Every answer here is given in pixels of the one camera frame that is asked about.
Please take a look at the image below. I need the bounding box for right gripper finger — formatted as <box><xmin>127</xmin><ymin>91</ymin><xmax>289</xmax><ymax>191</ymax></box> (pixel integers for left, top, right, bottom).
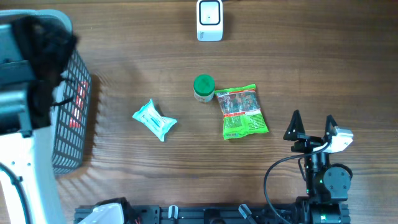
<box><xmin>323</xmin><ymin>114</ymin><xmax>337</xmax><ymax>142</ymax></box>
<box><xmin>283</xmin><ymin>110</ymin><xmax>305</xmax><ymax>140</ymax></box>

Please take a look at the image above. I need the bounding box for green snack bag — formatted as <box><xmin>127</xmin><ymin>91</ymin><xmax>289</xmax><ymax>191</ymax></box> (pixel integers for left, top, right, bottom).
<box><xmin>215</xmin><ymin>84</ymin><xmax>269</xmax><ymax>140</ymax></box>

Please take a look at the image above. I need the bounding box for teal wet wipes pack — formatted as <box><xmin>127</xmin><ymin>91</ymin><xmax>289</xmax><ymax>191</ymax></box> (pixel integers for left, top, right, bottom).
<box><xmin>132</xmin><ymin>99</ymin><xmax>177</xmax><ymax>142</ymax></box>

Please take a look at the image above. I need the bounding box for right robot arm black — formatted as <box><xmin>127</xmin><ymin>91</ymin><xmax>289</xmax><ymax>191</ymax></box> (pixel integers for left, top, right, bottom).
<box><xmin>283</xmin><ymin>110</ymin><xmax>354</xmax><ymax>223</ymax></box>

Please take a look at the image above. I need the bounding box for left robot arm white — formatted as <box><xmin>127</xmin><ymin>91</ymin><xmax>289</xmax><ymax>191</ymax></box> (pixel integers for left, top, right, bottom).
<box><xmin>1</xmin><ymin>10</ymin><xmax>88</xmax><ymax>223</ymax></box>

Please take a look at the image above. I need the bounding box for white barcode scanner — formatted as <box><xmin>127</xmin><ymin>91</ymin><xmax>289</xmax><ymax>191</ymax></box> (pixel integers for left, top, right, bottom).
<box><xmin>196</xmin><ymin>0</ymin><xmax>224</xmax><ymax>42</ymax></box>

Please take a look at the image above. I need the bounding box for grey plastic basket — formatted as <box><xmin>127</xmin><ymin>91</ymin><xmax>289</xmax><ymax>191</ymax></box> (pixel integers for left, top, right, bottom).
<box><xmin>1</xmin><ymin>9</ymin><xmax>92</xmax><ymax>175</ymax></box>

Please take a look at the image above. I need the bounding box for green lid jar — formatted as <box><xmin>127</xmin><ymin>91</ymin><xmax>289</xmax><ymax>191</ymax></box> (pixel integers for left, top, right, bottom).
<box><xmin>193</xmin><ymin>74</ymin><xmax>215</xmax><ymax>103</ymax></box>

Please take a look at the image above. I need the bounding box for black camera cable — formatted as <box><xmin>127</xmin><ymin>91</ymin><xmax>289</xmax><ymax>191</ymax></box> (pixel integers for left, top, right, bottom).
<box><xmin>263</xmin><ymin>141</ymin><xmax>332</xmax><ymax>224</ymax></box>

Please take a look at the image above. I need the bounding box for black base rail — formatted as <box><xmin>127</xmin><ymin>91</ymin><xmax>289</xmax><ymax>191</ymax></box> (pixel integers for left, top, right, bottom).
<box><xmin>73</xmin><ymin>203</ymin><xmax>351</xmax><ymax>224</ymax></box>

